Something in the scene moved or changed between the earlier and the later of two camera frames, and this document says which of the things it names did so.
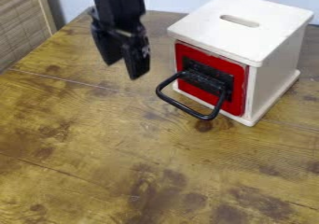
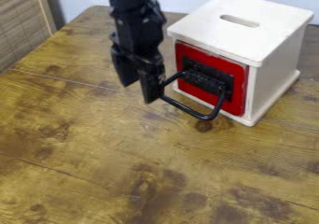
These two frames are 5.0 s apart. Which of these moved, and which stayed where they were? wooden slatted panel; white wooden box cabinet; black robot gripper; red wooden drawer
Moved: black robot gripper
Stayed: wooden slatted panel; white wooden box cabinet; red wooden drawer
